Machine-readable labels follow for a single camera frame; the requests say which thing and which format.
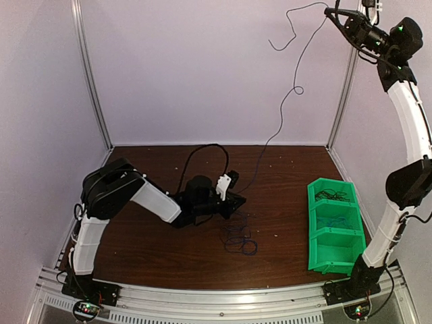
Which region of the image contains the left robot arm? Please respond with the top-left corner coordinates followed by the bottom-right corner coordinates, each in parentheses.
top-left (69, 158), bottom-right (246, 300)

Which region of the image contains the front aluminium rail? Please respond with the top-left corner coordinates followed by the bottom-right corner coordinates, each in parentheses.
top-left (24, 266), bottom-right (419, 323)

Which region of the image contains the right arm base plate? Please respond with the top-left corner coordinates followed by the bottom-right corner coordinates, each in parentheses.
top-left (322, 278), bottom-right (381, 322)

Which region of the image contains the black left camera cable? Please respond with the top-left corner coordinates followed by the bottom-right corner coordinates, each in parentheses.
top-left (178, 144), bottom-right (230, 200)

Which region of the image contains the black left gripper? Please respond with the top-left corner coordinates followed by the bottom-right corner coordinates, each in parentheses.
top-left (194, 192), bottom-right (246, 220)

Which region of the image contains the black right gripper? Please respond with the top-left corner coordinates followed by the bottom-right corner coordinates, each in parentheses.
top-left (325, 7), bottom-right (397, 55)

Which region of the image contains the green three-compartment bin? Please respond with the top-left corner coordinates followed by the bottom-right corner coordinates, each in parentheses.
top-left (307, 178), bottom-right (366, 276)

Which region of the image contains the right aluminium corner post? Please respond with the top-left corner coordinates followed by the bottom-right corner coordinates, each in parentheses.
top-left (325, 0), bottom-right (369, 151)

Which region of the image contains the brown cable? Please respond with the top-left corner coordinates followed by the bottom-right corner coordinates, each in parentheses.
top-left (317, 187), bottom-right (348, 202)

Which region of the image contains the left aluminium corner post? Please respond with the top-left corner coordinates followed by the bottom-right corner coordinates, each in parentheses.
top-left (71, 0), bottom-right (113, 150)

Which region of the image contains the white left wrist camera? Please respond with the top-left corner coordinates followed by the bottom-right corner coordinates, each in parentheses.
top-left (215, 174), bottom-right (232, 201)

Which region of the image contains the aluminium corner post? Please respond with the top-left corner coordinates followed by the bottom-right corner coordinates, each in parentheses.
top-left (71, 0), bottom-right (113, 150)
top-left (325, 0), bottom-right (369, 151)

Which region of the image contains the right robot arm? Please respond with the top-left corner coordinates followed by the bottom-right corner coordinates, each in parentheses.
top-left (324, 5), bottom-right (431, 298)

